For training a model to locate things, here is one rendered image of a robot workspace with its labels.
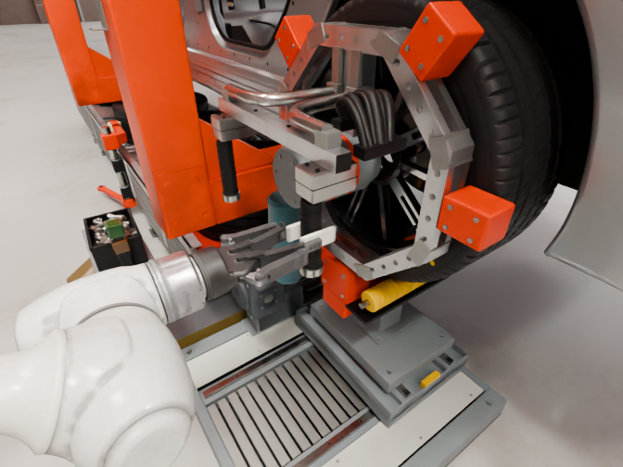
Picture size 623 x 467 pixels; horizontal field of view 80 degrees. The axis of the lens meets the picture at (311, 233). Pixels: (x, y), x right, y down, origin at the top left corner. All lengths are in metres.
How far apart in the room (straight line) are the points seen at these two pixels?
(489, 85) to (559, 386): 1.22
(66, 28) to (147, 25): 1.93
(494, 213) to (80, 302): 0.58
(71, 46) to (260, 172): 1.96
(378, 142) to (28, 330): 0.51
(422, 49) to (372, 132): 0.15
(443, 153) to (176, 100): 0.72
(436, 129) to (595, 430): 1.22
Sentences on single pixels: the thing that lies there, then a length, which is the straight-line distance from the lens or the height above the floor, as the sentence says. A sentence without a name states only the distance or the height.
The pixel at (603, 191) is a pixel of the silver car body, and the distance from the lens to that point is 0.77.
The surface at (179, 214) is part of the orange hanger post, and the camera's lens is 1.20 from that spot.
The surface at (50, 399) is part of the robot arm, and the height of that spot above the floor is 0.91.
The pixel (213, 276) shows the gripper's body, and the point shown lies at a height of 0.85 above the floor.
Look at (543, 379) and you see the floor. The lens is 1.67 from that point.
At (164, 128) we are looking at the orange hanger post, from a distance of 1.11.
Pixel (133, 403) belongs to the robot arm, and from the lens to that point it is 0.35.
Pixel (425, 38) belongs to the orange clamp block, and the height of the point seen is 1.12.
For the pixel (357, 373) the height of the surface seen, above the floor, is 0.15.
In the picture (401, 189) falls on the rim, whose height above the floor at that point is 0.79.
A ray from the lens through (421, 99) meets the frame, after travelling 0.67.
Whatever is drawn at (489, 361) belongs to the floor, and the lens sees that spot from 1.63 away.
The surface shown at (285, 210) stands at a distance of 0.92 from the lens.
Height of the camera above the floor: 1.18
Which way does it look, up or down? 33 degrees down
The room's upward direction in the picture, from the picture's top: straight up
